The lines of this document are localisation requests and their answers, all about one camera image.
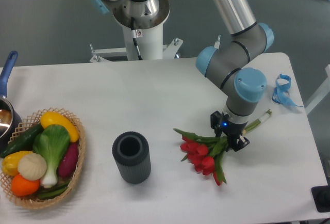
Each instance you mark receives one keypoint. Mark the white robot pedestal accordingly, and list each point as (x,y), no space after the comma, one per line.
(140,44)

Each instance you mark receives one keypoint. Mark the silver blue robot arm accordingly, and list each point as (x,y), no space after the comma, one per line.
(227,68)

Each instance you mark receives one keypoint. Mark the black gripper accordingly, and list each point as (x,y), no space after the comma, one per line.
(232,128)

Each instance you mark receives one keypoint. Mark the green bok choy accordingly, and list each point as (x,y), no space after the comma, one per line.
(52,145)

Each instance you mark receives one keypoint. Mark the dark green cucumber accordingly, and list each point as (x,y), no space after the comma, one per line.
(24,142)

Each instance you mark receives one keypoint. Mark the black device at edge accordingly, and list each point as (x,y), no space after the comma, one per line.
(321,198)

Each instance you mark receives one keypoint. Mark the green bean pods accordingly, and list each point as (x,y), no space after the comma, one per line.
(53,192)

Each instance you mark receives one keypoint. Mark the orange fruit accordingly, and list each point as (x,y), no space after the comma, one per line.
(22,187)

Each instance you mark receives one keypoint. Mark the cream steamed bun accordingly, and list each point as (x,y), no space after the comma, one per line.
(32,166)

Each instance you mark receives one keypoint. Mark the purple sweet potato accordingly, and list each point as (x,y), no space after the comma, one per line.
(69,161)

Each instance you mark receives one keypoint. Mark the dark grey ribbed vase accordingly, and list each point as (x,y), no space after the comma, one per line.
(131,153)

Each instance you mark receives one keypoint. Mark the yellow bell pepper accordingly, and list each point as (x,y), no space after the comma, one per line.
(11,161)

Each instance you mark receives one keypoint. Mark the white frame post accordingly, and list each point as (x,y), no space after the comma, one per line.
(319,94)

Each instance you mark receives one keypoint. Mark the red tulip bouquet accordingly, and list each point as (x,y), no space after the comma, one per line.
(205,153)

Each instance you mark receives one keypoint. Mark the blue handled saucepan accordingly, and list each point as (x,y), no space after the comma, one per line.
(10,119)

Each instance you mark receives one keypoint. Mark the light blue ribbon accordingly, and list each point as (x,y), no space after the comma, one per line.
(281,91)

